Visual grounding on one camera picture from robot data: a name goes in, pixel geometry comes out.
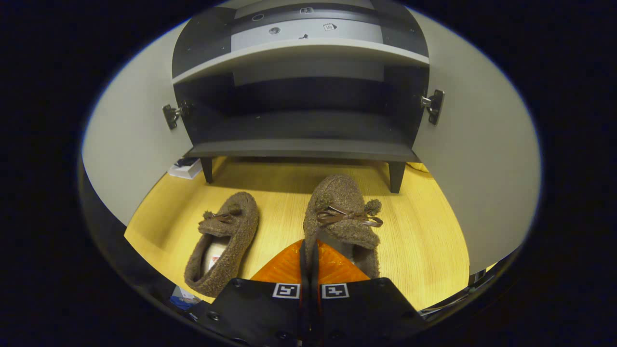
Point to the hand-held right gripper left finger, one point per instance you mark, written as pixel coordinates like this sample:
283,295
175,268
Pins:
270,313

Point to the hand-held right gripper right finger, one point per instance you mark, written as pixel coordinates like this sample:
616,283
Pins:
356,313

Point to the brown fuzzy shoe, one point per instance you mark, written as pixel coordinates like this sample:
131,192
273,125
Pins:
241,226
342,197

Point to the white and grey shoe cabinet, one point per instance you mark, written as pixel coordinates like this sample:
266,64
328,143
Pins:
299,130

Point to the white cabinet door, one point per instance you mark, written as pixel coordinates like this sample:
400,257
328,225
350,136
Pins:
482,168
135,135

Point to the metal door hinge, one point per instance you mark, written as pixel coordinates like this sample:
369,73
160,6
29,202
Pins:
435,106
171,115

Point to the blue and white box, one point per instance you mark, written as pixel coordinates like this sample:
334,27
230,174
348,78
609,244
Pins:
183,298

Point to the white printed box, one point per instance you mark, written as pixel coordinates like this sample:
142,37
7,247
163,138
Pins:
185,169

